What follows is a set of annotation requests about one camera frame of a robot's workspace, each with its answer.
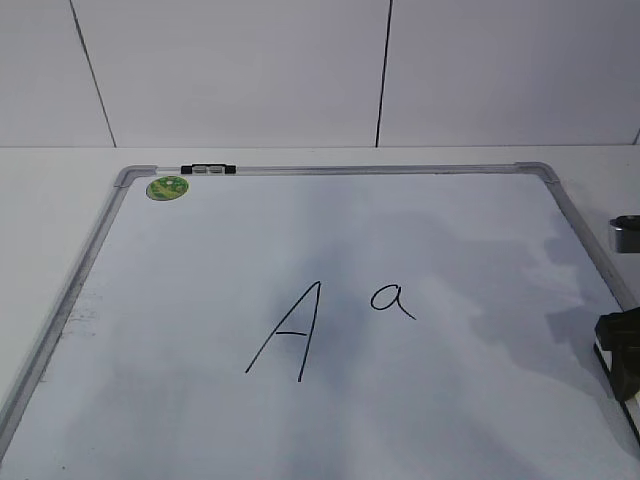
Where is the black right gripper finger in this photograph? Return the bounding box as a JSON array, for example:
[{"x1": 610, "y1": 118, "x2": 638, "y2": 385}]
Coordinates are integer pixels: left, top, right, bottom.
[{"x1": 594, "y1": 307, "x2": 639, "y2": 402}]

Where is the white whiteboard eraser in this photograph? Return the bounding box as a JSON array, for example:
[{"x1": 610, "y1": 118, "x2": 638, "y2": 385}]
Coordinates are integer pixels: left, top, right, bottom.
[{"x1": 593, "y1": 342, "x2": 639, "y2": 440}]

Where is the round green magnet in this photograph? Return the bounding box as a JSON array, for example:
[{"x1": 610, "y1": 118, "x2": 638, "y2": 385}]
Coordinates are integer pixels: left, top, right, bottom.
[{"x1": 146, "y1": 176, "x2": 189, "y2": 202}]

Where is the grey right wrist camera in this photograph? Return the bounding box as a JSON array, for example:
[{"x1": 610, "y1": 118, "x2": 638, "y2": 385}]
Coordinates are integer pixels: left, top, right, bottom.
[{"x1": 609, "y1": 215, "x2": 640, "y2": 254}]

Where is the white whiteboard with grey frame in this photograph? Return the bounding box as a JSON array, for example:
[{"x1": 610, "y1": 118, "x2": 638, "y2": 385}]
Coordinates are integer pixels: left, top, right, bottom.
[{"x1": 1, "y1": 164, "x2": 639, "y2": 479}]

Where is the black grey frame clip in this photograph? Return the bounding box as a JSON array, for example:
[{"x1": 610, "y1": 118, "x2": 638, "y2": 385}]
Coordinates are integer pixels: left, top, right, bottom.
[{"x1": 180, "y1": 164, "x2": 237, "y2": 175}]

